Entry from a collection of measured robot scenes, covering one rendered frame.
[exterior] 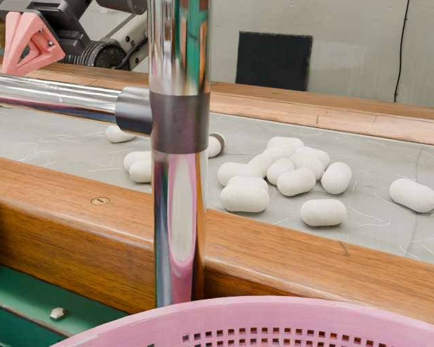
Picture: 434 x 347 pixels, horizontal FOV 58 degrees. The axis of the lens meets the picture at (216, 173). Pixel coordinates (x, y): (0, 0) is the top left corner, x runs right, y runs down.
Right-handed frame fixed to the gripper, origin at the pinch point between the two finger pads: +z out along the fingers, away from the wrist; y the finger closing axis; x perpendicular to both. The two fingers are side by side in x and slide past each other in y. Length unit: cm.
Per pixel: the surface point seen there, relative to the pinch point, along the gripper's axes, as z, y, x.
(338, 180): 5.4, 40.1, 0.2
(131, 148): 5.3, 19.0, 2.7
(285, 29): -157, -20, 134
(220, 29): -154, -60, 135
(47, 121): 3.1, 4.3, 4.8
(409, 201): 5.7, 45.6, 0.8
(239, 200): 10.8, 34.2, -3.7
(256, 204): 10.6, 35.3, -3.3
